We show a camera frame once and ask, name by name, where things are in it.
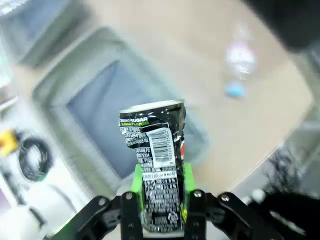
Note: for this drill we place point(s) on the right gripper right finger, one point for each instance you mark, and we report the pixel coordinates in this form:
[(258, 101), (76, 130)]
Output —
[(197, 215)]

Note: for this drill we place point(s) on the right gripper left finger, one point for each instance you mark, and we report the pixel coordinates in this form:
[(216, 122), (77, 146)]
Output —
[(128, 215)]

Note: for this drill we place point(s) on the crushed black soda can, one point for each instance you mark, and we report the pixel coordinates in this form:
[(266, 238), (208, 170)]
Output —
[(160, 140)]

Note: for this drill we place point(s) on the clear crushed plastic bottle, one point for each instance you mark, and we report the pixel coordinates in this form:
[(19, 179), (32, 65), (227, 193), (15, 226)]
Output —
[(240, 57)]

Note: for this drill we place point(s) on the large grey felt basket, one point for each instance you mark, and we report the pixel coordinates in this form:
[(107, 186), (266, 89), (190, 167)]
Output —
[(105, 105)]

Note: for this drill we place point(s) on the small grey felt basket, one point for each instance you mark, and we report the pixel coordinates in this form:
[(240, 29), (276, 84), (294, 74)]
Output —
[(37, 27)]

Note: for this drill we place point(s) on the yellow emergency stop box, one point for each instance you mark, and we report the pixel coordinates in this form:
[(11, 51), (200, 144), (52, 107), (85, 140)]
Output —
[(7, 141)]

